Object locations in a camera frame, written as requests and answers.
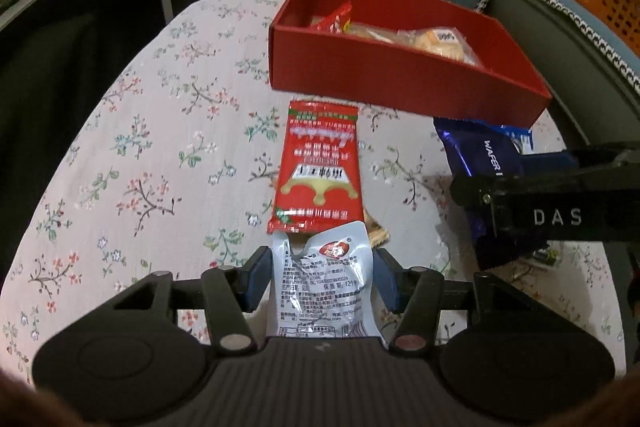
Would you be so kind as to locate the round pastry bun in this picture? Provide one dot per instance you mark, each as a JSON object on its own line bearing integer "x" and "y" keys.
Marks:
{"x": 442, "y": 43}

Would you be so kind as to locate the green sofa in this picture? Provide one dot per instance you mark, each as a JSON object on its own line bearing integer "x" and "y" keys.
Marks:
{"x": 530, "y": 12}

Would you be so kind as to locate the floral tablecloth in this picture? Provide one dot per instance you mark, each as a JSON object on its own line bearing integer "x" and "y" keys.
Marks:
{"x": 125, "y": 132}

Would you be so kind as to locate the silver foil snack packet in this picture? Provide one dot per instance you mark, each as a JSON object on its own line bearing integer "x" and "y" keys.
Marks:
{"x": 325, "y": 287}

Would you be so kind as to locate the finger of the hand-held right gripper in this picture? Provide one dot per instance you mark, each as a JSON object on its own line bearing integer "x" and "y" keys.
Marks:
{"x": 475, "y": 189}
{"x": 547, "y": 162}

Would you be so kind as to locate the long red snack packet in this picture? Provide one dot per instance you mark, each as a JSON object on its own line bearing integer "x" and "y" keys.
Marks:
{"x": 317, "y": 157}

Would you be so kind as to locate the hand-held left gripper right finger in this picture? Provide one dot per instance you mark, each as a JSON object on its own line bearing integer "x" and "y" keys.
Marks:
{"x": 387, "y": 279}

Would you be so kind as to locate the red cardboard box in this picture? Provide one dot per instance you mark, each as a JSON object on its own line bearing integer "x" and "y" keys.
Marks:
{"x": 400, "y": 77}

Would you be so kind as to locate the red gummy candy packet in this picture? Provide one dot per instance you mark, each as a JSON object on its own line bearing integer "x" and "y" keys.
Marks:
{"x": 335, "y": 18}

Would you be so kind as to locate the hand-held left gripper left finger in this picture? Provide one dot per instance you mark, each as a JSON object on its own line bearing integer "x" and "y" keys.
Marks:
{"x": 260, "y": 277}

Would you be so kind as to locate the dark blue wafer packet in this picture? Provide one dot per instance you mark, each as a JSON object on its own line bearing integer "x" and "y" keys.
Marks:
{"x": 472, "y": 147}

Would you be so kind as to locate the gold foil snack packet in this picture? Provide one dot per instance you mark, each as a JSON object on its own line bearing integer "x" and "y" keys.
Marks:
{"x": 376, "y": 234}

